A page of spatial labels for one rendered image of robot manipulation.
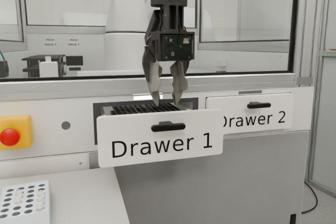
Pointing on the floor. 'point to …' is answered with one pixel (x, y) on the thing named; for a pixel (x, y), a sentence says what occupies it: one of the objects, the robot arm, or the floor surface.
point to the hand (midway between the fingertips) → (165, 98)
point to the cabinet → (201, 181)
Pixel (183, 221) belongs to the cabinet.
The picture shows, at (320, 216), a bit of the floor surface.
